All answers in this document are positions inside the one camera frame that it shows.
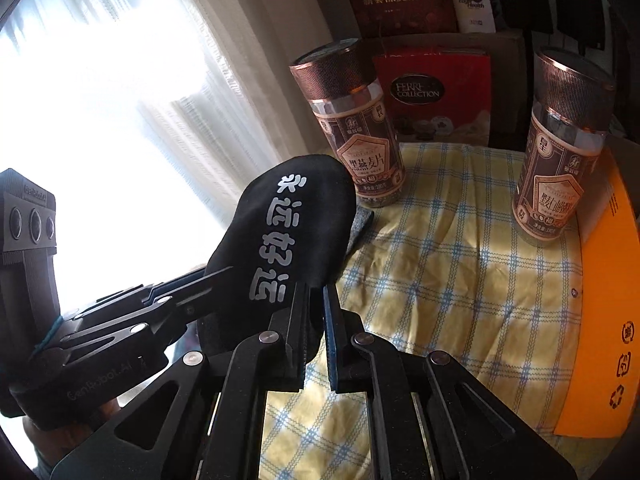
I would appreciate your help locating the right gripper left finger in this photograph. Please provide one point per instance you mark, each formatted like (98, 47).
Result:
(273, 360)

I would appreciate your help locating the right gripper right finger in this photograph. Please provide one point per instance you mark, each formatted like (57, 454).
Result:
(359, 361)

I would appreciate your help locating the brown oat jar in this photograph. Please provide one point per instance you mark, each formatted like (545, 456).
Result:
(340, 84)
(572, 110)

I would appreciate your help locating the yellow checked cloth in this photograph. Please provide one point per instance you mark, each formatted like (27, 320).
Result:
(445, 267)

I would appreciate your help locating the white health product pack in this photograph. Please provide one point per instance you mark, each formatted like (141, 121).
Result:
(475, 16)

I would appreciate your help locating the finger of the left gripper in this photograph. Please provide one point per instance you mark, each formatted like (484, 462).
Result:
(167, 319)
(165, 289)

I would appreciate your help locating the white curtain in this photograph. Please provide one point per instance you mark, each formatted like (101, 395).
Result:
(147, 119)

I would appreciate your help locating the red Ferrero gift bag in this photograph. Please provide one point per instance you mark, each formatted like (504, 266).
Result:
(436, 94)

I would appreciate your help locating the left hand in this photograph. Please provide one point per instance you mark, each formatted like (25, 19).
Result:
(53, 445)

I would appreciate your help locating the orange cardboard box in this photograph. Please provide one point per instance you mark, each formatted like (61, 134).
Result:
(605, 382)

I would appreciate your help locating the black sock white characters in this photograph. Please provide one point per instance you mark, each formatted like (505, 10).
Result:
(292, 225)

